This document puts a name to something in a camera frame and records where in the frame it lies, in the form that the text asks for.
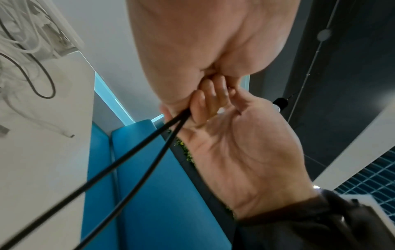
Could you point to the person's left hand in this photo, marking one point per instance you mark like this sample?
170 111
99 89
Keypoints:
200 36

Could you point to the green plant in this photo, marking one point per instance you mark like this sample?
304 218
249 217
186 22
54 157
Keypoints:
188 156

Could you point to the white mini drawer box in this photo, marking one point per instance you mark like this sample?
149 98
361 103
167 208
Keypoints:
66 34

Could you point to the person's right hand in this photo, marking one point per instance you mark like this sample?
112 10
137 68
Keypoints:
253 158

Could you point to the blue sofa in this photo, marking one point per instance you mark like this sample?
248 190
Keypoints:
172 207

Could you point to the black ceiling spotlight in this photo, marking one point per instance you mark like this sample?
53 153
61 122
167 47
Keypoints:
280 103

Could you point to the ceiling conduit pipe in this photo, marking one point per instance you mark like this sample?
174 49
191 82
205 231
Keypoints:
324 34

